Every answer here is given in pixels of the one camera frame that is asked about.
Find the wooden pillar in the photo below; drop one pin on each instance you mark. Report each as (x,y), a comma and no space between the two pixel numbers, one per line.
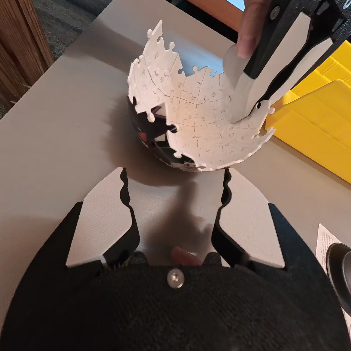
(19,46)

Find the white instruction sheet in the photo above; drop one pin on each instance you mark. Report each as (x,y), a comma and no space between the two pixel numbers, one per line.
(322,246)

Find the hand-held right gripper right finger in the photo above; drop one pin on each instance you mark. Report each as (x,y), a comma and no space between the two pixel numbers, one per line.
(249,222)

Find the person's right hand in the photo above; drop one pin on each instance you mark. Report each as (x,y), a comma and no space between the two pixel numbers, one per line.
(185,257)

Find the wood-edged grey table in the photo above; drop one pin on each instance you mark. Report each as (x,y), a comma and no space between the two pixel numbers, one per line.
(214,9)

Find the black round ball stand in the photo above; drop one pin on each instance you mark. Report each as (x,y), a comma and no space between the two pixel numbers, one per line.
(341,274)

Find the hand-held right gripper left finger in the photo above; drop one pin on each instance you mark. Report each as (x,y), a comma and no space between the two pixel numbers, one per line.
(101,219)

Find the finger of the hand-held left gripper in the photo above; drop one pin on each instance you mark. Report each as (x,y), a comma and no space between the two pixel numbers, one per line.
(307,63)
(290,44)

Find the yellow plastic bin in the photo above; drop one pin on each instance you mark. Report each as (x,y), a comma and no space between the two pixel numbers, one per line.
(315,123)

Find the partly built puzzle ball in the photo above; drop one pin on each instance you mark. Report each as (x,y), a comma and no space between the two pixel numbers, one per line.
(205,115)

